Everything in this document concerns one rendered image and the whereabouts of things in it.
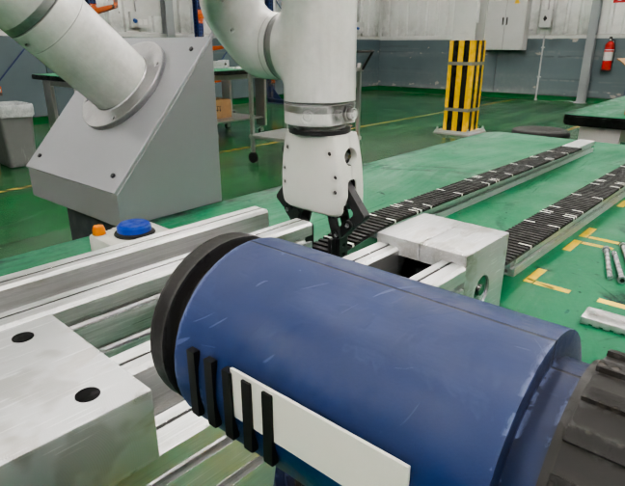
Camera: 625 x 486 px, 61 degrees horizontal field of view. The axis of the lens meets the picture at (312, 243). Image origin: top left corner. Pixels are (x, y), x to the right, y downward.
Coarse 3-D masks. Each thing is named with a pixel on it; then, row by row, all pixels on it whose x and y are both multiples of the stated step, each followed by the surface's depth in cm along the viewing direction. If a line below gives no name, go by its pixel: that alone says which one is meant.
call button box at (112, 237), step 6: (150, 222) 69; (114, 228) 66; (156, 228) 66; (162, 228) 66; (108, 234) 64; (114, 234) 63; (120, 234) 63; (138, 234) 63; (144, 234) 63; (150, 234) 64; (90, 240) 64; (96, 240) 63; (102, 240) 62; (108, 240) 62; (114, 240) 62; (120, 240) 62; (126, 240) 62; (96, 246) 63; (102, 246) 62; (108, 246) 61
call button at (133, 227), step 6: (126, 222) 64; (132, 222) 64; (138, 222) 64; (144, 222) 64; (120, 228) 63; (126, 228) 62; (132, 228) 62; (138, 228) 63; (144, 228) 63; (150, 228) 64; (126, 234) 62; (132, 234) 62
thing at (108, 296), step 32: (192, 224) 60; (224, 224) 61; (256, 224) 64; (288, 224) 60; (96, 256) 51; (128, 256) 52; (160, 256) 55; (0, 288) 44; (32, 288) 46; (64, 288) 48; (96, 288) 44; (128, 288) 45; (160, 288) 47; (0, 320) 39; (64, 320) 41; (96, 320) 44; (128, 320) 46
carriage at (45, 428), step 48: (0, 336) 29; (48, 336) 29; (0, 384) 25; (48, 384) 25; (96, 384) 25; (0, 432) 22; (48, 432) 22; (96, 432) 23; (144, 432) 25; (0, 480) 20; (48, 480) 22; (96, 480) 24
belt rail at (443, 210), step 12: (576, 144) 139; (588, 144) 141; (564, 156) 129; (576, 156) 136; (540, 168) 120; (552, 168) 124; (504, 180) 106; (516, 180) 110; (480, 192) 100; (492, 192) 102; (444, 204) 89; (456, 204) 93; (468, 204) 96; (444, 216) 90
